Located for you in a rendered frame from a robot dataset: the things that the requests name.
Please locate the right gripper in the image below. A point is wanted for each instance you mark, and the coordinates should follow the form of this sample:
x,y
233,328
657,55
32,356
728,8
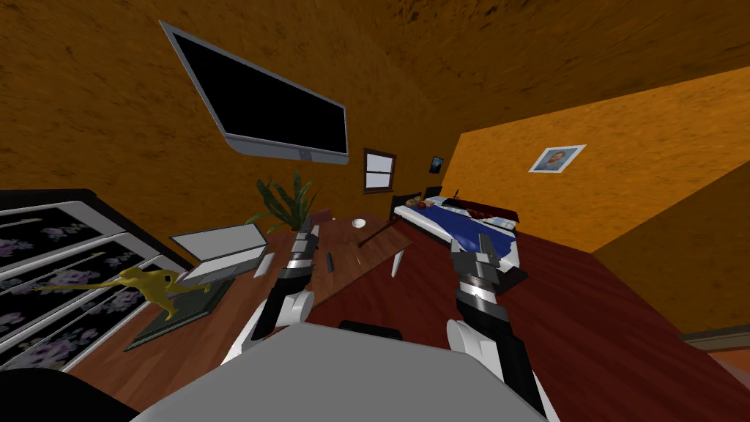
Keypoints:
x,y
476,264

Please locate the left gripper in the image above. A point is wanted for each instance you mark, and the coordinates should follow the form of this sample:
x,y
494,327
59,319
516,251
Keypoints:
x,y
303,247

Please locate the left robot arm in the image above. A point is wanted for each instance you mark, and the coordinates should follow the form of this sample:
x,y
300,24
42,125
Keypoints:
x,y
280,305

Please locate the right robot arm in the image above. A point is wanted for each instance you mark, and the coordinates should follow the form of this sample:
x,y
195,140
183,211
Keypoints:
x,y
489,328

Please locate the dark red box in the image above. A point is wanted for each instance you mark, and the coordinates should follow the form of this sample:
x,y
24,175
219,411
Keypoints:
x,y
322,217

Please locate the bed with blue blanket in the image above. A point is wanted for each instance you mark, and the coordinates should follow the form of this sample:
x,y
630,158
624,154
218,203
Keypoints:
x,y
451,225

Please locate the green potted plant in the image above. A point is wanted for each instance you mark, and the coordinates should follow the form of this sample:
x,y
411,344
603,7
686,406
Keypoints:
x,y
287,205

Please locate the dark grey remote control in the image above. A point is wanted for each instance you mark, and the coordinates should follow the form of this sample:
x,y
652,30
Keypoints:
x,y
330,262

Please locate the small white bowl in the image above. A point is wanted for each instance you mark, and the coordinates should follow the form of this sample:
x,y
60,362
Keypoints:
x,y
359,223

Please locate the dark baseball bat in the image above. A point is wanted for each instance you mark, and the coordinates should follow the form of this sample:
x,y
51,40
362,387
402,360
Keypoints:
x,y
378,233

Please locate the white flat slab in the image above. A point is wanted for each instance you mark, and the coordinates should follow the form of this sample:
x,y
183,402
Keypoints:
x,y
398,264

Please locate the grey open laptop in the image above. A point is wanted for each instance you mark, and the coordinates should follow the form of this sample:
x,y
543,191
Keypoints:
x,y
225,245

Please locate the brown framed window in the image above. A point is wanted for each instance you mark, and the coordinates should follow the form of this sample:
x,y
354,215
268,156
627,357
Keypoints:
x,y
379,171

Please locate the white framed portrait picture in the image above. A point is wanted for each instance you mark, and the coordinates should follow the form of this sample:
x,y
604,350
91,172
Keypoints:
x,y
556,159

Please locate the dark green book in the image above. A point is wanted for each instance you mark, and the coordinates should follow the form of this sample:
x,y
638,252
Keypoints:
x,y
196,306

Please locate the brown wooden desk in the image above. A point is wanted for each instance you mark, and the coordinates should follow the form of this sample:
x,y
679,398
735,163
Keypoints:
x,y
205,337

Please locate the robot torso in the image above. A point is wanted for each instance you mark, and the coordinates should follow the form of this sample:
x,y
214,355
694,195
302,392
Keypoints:
x,y
328,381

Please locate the yellow dinosaur figurine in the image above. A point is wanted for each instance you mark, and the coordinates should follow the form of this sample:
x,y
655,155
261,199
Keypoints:
x,y
149,287

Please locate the dresser with floral drawers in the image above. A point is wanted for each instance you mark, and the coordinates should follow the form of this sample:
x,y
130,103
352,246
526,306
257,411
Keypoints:
x,y
35,281

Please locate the small dark wall picture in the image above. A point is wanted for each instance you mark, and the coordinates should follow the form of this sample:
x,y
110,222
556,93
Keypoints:
x,y
436,164

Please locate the wall-mounted black television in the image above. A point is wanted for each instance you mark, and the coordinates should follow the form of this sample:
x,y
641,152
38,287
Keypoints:
x,y
269,99

